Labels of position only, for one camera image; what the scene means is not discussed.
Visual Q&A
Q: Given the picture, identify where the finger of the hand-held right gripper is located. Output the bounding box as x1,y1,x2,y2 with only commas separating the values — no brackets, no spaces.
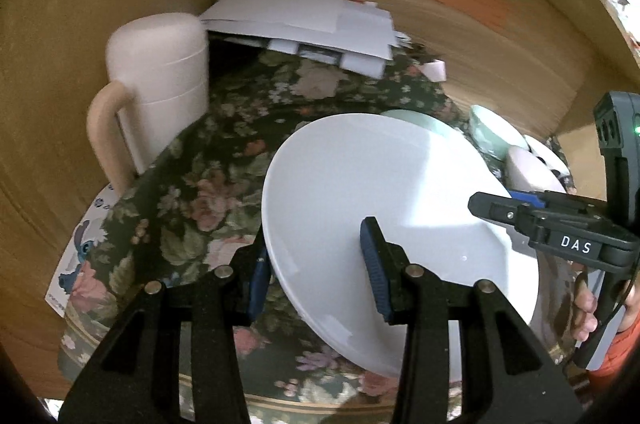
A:
509,189,608,211
468,191,538,236

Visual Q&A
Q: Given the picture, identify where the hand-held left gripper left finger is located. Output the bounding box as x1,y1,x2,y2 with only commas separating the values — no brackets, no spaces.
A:
59,224,273,424

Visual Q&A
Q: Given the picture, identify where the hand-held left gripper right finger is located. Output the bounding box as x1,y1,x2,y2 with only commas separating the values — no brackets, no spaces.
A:
360,216,583,424

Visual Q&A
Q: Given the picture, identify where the white plate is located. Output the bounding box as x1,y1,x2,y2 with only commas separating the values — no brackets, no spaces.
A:
261,113,540,377

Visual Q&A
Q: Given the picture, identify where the person's right forearm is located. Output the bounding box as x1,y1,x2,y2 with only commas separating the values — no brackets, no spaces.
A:
586,284,640,386

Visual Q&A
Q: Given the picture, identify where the person's right hand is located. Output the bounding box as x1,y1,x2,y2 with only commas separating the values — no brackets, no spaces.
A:
570,271,601,343

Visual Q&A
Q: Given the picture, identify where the white cup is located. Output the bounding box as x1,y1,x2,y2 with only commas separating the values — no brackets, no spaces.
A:
505,145,569,206

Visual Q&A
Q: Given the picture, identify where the white patterned bowl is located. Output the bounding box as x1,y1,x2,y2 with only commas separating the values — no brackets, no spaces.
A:
522,135,577,194

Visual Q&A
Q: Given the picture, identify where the green bowl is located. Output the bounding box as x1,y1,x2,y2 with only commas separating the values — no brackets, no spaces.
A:
468,104,532,163

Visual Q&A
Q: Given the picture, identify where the green plate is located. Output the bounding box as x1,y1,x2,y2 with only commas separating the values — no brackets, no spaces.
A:
380,108,469,141

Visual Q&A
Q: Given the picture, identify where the small white paper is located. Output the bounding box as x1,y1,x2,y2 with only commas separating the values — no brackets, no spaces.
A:
421,59,448,82

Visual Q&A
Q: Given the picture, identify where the cartoon sticker sheet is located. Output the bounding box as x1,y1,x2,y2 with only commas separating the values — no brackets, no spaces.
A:
44,183,132,318

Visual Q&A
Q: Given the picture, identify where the stack of white papers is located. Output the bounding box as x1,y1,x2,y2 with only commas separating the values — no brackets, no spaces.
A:
197,0,397,80

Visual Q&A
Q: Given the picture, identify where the cream jug with handle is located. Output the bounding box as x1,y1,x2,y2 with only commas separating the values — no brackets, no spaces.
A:
86,13,211,197

